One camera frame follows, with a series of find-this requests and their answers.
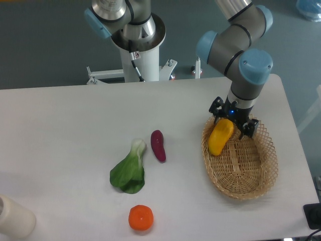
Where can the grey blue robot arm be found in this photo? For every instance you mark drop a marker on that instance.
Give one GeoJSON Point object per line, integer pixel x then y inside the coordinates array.
{"type": "Point", "coordinates": [228, 52]}

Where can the woven bamboo basket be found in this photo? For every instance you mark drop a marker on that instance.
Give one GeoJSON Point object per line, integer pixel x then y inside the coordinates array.
{"type": "Point", "coordinates": [247, 168]}

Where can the yellow mango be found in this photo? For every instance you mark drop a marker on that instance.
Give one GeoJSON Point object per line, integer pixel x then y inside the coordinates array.
{"type": "Point", "coordinates": [220, 135]}

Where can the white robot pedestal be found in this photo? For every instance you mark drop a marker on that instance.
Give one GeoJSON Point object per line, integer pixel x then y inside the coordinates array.
{"type": "Point", "coordinates": [139, 51]}

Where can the orange tangerine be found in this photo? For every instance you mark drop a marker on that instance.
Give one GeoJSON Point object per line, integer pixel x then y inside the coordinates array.
{"type": "Point", "coordinates": [140, 218]}

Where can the black device with cable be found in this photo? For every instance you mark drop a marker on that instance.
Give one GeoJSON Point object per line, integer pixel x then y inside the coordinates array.
{"type": "Point", "coordinates": [312, 215]}

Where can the cream cylindrical bottle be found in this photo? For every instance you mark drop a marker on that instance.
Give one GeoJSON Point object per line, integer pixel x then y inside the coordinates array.
{"type": "Point", "coordinates": [16, 220]}

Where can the purple sweet potato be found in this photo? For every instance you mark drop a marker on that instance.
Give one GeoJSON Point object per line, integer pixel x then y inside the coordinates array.
{"type": "Point", "coordinates": [157, 145]}

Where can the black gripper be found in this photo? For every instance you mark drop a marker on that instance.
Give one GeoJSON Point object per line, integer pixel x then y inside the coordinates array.
{"type": "Point", "coordinates": [240, 116]}

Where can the blue plastic bag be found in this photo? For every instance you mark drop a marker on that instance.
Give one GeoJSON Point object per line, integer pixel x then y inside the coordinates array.
{"type": "Point", "coordinates": [310, 9]}

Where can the green bok choy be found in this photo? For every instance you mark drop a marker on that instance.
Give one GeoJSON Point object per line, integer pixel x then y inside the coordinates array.
{"type": "Point", "coordinates": [128, 174]}

